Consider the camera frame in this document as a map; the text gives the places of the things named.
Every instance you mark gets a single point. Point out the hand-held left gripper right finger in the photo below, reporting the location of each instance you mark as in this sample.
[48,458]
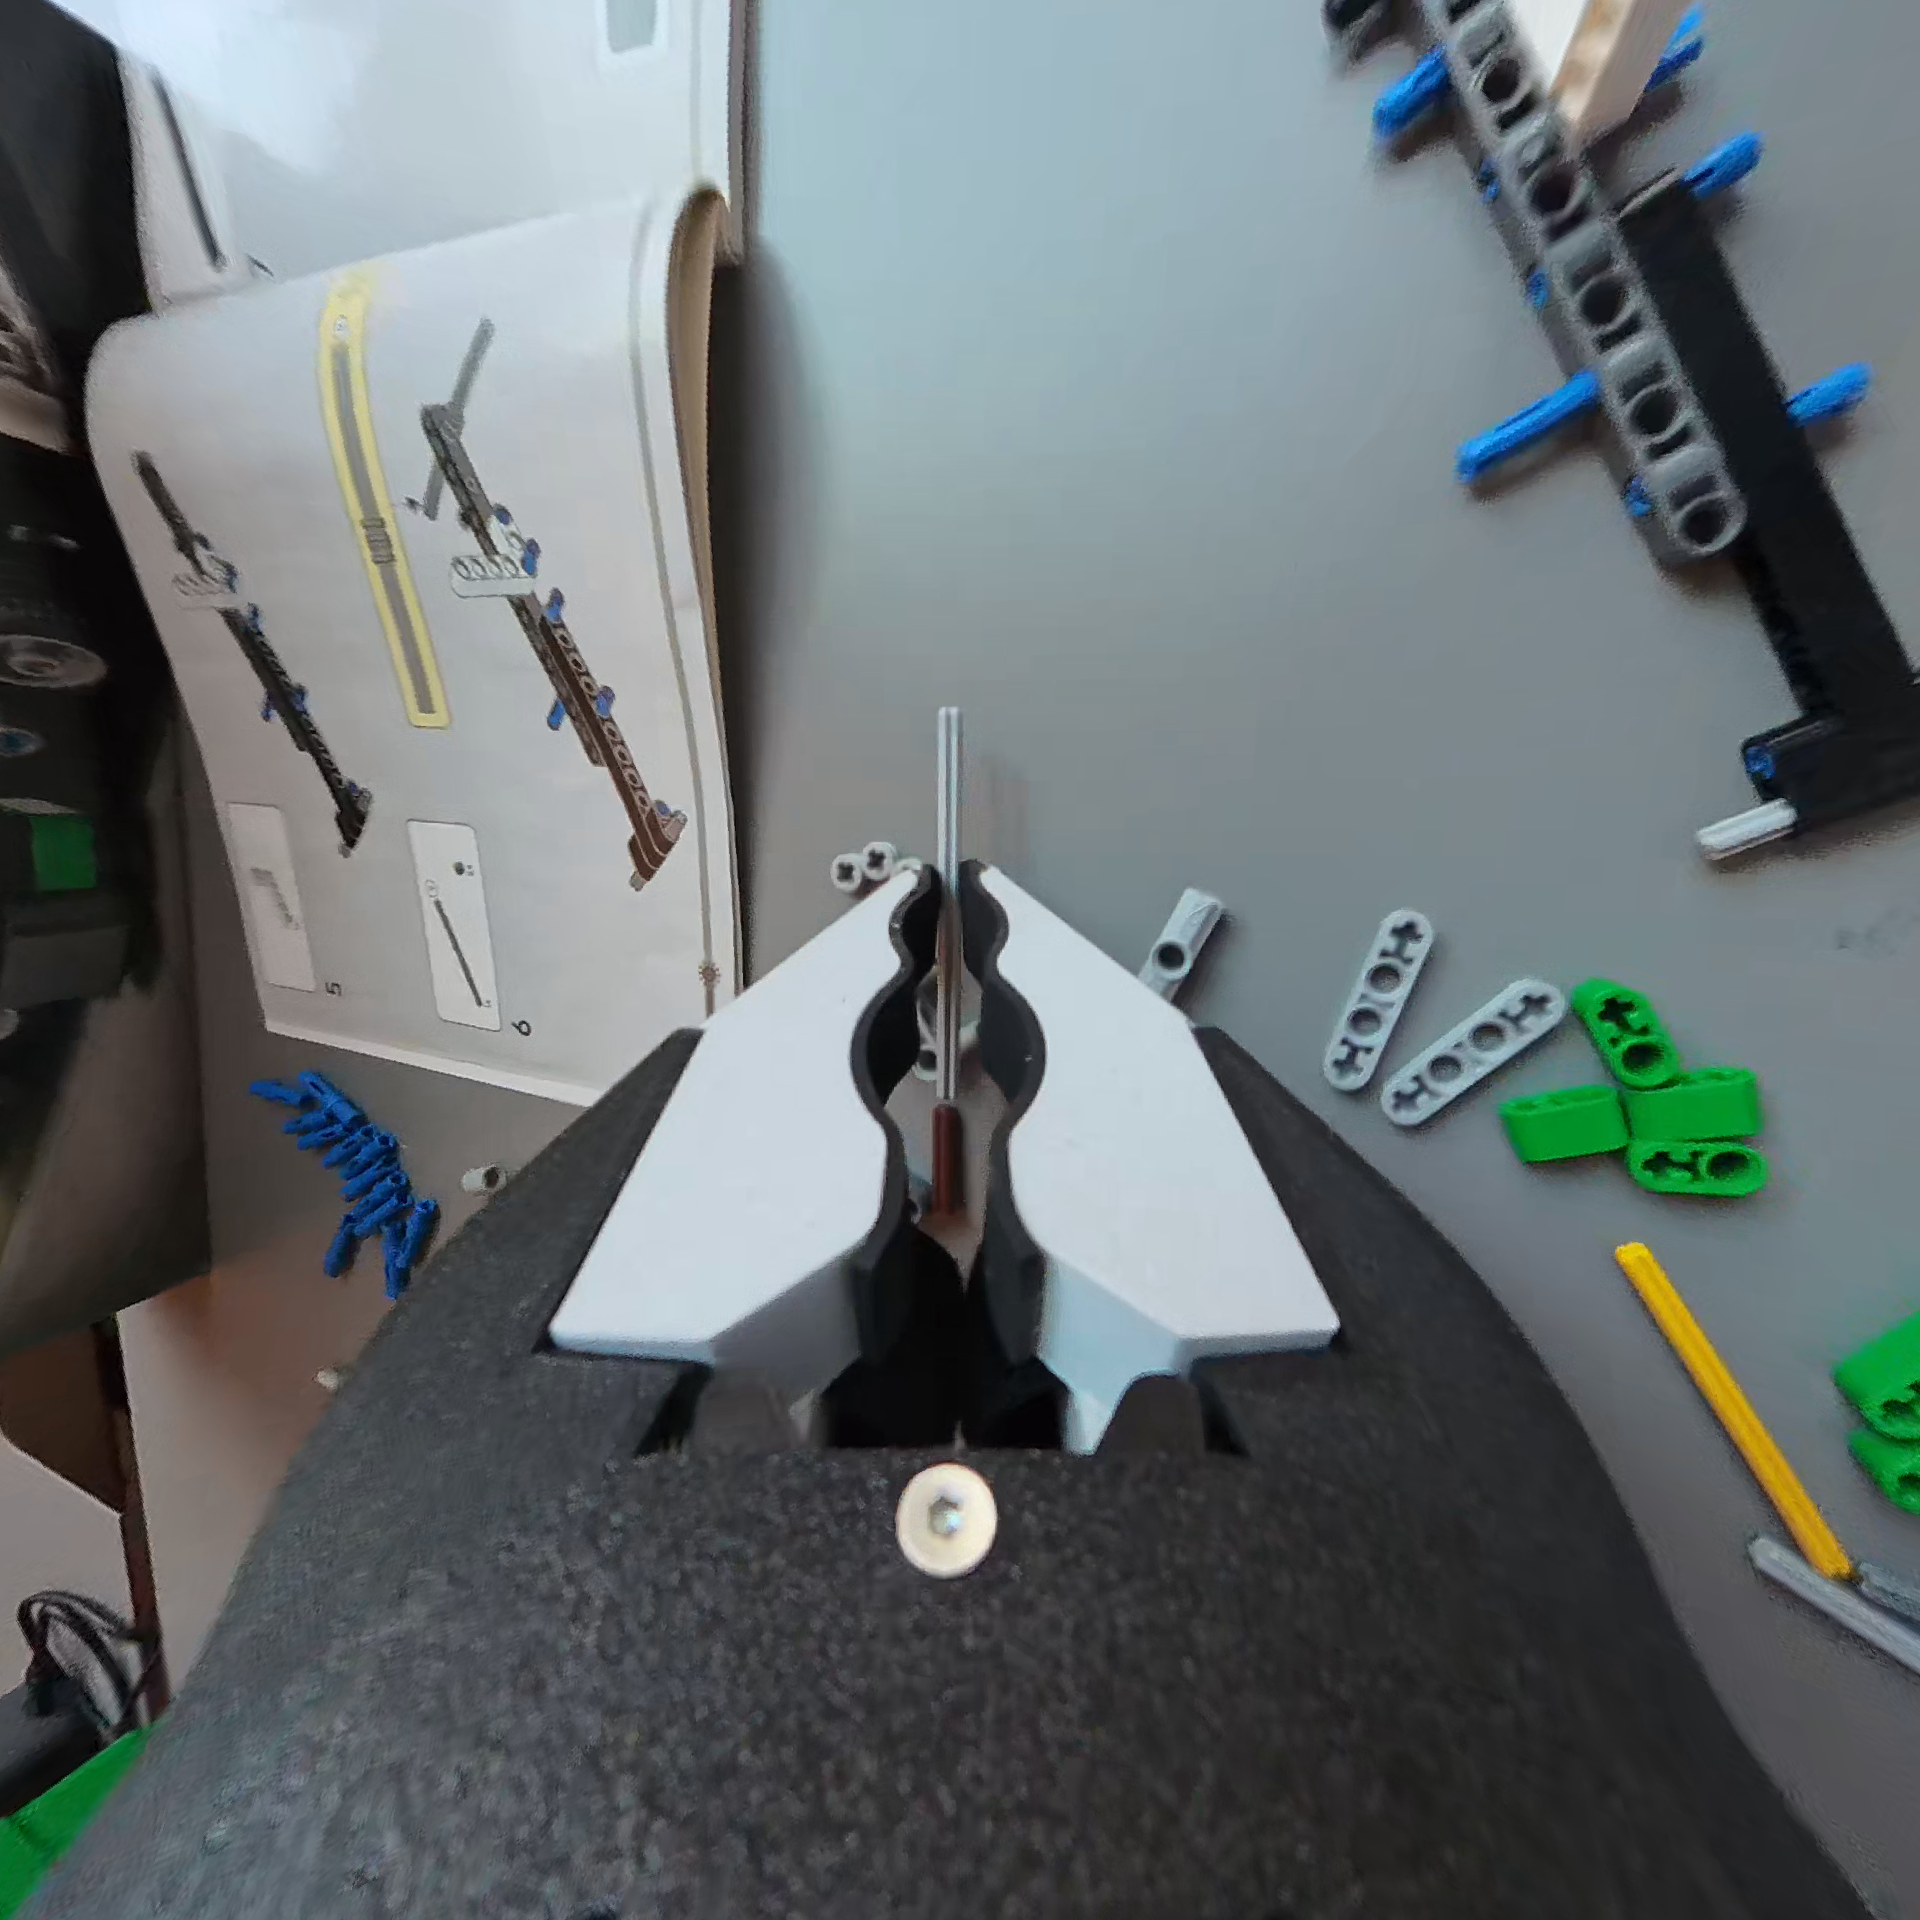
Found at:
[1154,1185]

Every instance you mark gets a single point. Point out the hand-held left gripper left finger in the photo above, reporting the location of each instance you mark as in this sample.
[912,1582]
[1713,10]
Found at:
[721,1185]

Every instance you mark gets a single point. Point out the grey lego axle connector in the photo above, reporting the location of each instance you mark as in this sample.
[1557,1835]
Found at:
[1197,914]

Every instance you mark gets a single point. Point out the grey thin lego liftarm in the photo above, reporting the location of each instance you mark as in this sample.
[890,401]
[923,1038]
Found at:
[1376,1002]
[1473,1051]

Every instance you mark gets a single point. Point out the pile of blue lego pins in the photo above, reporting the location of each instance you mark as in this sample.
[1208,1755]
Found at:
[369,1171]

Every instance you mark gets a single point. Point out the small grey lego connector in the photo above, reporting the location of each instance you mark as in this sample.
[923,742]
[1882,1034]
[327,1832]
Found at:
[873,867]

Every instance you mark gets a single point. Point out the green short lego beam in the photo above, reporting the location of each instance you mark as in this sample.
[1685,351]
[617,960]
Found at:
[1695,1107]
[1602,1043]
[1559,1126]
[1658,1171]

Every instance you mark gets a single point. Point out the lego instruction booklet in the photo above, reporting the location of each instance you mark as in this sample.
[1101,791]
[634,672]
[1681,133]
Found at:
[301,781]

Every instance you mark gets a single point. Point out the yellow lego axle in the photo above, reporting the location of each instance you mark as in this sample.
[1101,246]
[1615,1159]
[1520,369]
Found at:
[1725,1395]

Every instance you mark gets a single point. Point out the green lego liftarm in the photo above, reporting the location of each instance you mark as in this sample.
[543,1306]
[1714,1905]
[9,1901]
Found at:
[1882,1373]
[1891,1471]

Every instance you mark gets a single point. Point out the light grey lego axle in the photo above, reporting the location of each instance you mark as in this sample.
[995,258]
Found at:
[1816,1587]

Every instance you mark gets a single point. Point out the dark lego parts pile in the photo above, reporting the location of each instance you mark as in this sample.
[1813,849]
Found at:
[43,662]

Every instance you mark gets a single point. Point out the long lego beam assembly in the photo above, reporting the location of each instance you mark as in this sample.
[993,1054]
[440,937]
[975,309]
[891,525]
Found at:
[1786,494]

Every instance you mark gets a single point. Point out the green plastic bin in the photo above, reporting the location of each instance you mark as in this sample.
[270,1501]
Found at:
[59,1815]

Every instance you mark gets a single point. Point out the white cardboard box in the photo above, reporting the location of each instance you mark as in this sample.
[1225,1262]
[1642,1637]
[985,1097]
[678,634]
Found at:
[451,89]

